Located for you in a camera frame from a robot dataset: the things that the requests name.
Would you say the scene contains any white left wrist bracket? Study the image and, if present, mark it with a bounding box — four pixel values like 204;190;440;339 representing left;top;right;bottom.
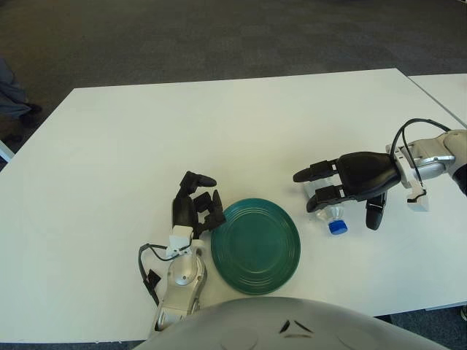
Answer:
166;225;194;258

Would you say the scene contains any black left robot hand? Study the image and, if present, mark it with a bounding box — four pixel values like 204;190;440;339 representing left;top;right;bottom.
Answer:
170;170;227;240

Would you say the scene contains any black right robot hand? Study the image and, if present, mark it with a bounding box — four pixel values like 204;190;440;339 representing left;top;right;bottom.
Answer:
293;152;401;230

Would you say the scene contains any clear bottle with blue cap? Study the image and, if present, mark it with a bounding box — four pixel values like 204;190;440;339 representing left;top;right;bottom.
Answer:
302;177;348;236

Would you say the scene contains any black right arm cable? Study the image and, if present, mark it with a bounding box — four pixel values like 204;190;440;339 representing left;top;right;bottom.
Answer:
390;118;452;193

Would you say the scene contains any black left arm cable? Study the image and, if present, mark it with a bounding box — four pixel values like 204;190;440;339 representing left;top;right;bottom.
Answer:
137;242;193;307

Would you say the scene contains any grey robot torso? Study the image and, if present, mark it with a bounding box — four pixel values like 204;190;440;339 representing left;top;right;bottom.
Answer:
136;297;446;350

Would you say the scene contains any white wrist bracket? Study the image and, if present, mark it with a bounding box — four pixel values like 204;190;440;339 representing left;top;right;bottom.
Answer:
166;225;194;258
401;171;430;212

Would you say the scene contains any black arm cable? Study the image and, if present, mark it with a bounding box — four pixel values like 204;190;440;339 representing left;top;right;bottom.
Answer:
390;118;452;193
137;242;193;307

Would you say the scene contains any white furniture corner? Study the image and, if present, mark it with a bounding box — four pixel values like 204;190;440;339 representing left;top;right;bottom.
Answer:
0;138;15;161

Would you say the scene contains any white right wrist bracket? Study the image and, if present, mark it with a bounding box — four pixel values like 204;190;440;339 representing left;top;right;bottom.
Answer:
401;171;430;212

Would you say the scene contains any green round plate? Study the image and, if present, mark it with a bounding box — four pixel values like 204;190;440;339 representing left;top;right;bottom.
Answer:
210;198;302;295

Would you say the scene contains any person in blue jeans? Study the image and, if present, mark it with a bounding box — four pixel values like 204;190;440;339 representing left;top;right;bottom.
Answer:
0;58;43;120

